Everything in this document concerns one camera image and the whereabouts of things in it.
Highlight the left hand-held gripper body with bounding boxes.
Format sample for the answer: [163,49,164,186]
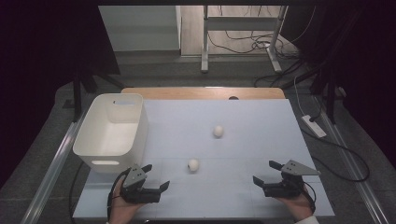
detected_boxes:
[119,163,162,205]

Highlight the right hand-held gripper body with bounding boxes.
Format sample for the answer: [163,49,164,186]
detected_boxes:
[263,159,321,198]

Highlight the white egg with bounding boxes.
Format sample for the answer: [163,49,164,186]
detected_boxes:
[187,158,200,173]
[212,124,225,139]

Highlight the white plastic storage bin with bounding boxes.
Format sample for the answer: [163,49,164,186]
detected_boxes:
[72,92,149,175]

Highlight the person's right hand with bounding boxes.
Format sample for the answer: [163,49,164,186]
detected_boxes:
[276,189,314,223]

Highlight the person's left hand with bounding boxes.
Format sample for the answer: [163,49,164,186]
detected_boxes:
[108,178,148,224]

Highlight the light blue board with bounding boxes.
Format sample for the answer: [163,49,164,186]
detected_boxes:
[72,98,336,219]

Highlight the white power strip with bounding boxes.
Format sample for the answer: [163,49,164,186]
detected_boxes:
[301,114,328,139]

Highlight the wooden table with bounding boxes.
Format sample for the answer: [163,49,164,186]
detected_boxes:
[120,87,287,101]

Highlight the black stand legs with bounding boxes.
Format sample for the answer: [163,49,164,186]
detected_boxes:
[288,59,347,125]
[63,60,126,123]

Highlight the white cabinet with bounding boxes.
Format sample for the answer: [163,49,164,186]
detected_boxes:
[98,5,182,52]

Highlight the white metal stand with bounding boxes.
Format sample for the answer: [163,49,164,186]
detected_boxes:
[200,5,290,75]

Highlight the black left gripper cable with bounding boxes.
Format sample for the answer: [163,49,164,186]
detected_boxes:
[106,168,131,219]

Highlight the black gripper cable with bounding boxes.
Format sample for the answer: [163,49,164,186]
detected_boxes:
[106,168,131,219]
[299,181,318,215]

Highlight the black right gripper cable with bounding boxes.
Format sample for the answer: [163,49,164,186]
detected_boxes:
[299,181,318,215]

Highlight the black cable under table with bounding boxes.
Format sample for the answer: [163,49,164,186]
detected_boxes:
[68,161,86,224]

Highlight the aluminium floor rail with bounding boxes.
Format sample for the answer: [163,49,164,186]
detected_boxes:
[312,95,390,224]
[20,113,88,224]

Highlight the thin white cable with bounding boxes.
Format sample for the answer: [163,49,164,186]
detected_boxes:
[292,76,308,117]

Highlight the black power cable loop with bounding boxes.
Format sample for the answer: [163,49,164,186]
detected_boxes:
[299,125,371,183]

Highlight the tangled black floor cables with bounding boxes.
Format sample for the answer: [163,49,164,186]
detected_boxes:
[207,5,302,61]

